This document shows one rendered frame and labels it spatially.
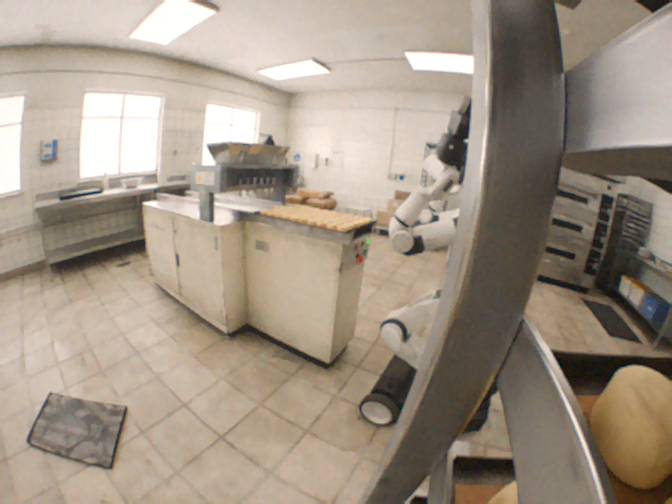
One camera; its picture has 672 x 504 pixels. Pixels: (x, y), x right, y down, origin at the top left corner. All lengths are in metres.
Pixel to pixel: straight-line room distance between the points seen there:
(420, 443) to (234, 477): 1.20
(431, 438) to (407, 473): 0.04
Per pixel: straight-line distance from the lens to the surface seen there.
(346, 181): 5.86
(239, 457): 1.36
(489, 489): 0.19
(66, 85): 4.47
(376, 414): 1.46
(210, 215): 1.65
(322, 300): 1.44
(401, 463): 0.18
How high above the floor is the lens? 1.20
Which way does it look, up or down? 18 degrees down
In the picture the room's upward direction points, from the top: 6 degrees clockwise
